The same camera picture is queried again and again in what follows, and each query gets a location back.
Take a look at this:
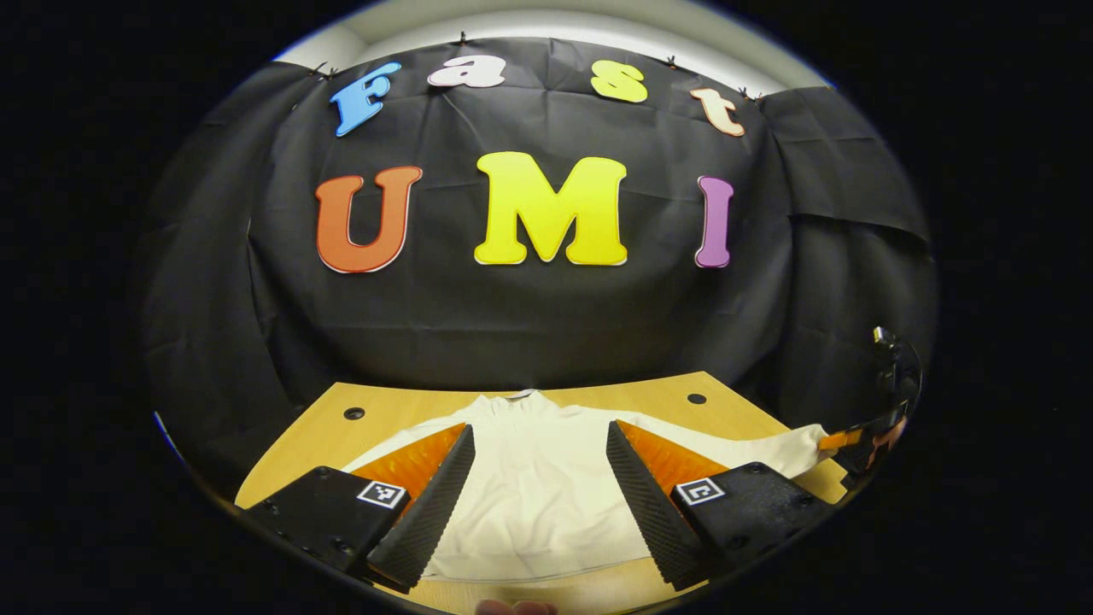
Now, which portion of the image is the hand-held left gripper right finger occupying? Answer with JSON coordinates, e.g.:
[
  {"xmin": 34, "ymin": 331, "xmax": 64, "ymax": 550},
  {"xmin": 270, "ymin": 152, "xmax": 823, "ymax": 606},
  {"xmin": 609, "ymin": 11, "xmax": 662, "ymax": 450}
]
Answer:
[{"xmin": 605, "ymin": 420, "xmax": 836, "ymax": 592}]

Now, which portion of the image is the black backdrop cloth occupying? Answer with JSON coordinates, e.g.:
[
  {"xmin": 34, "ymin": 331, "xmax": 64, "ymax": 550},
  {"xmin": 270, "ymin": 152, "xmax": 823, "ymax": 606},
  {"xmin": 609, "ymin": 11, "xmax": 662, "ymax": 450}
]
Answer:
[{"xmin": 141, "ymin": 36, "xmax": 938, "ymax": 505}]

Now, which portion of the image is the cream white sweatshirt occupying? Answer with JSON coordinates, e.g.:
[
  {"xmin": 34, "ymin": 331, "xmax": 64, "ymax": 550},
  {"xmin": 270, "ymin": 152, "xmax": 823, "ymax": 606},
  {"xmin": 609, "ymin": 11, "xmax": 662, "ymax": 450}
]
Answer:
[{"xmin": 340, "ymin": 389, "xmax": 833, "ymax": 583}]

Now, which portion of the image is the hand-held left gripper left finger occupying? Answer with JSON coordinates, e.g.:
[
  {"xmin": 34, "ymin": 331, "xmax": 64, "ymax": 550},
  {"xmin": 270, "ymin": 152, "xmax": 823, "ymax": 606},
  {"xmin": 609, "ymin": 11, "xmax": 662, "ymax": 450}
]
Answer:
[{"xmin": 243, "ymin": 424, "xmax": 476, "ymax": 595}]

